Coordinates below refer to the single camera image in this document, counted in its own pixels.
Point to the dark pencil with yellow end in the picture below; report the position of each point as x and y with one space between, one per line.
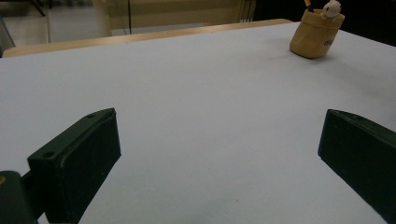
308 4

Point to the dark curtain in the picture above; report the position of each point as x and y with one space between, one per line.
367 18

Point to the white table sheet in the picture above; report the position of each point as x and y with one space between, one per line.
202 93

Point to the wooden table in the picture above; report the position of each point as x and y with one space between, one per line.
124 38

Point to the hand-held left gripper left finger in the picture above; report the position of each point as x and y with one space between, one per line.
77 161

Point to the tan bear pen holder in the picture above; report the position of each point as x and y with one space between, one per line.
313 39

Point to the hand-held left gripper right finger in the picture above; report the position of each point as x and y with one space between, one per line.
361 152

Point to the beige cabinet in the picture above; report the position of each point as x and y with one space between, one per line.
186 12

